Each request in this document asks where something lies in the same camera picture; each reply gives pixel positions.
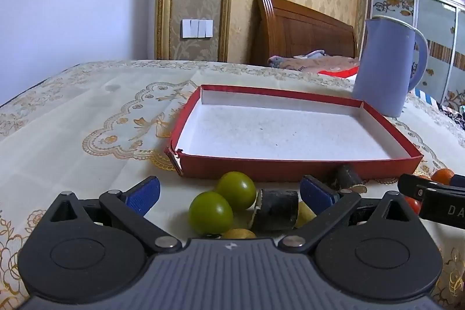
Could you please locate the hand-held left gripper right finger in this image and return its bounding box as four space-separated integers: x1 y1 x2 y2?
278 175 418 256

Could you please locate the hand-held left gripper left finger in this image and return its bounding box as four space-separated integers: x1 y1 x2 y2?
47 175 182 254

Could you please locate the orange mandarin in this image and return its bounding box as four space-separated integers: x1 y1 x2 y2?
432 168 455 185

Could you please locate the red cherry tomato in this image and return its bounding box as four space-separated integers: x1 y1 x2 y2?
404 196 422 214

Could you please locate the small yellow round fruit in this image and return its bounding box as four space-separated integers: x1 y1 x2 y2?
221 228 257 240
294 201 316 229

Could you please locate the dark sugarcane piece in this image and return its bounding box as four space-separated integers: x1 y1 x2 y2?
332 164 367 194

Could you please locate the red cardboard box tray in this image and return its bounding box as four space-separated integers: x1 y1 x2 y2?
164 85 424 183

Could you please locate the dark eggplant chunk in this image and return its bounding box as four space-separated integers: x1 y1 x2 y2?
249 188 299 232

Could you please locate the green tomato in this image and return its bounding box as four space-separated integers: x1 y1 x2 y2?
217 171 257 211
188 191 234 236

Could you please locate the dark patterned cloth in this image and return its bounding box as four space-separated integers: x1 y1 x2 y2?
436 101 465 131

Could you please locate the red white blue striped quilt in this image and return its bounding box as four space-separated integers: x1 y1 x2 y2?
319 66 440 104

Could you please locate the brown blanket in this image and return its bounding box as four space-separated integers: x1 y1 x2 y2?
268 49 360 75

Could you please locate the blue electric kettle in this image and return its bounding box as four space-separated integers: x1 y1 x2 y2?
352 15 429 118

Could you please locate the patterned sliding-door wardrobe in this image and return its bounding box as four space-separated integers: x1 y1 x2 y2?
369 0 465 103

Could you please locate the wooden bed headboard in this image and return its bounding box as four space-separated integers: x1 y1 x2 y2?
252 0 358 67

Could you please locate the white wall light switch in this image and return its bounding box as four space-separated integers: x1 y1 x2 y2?
182 19 214 39

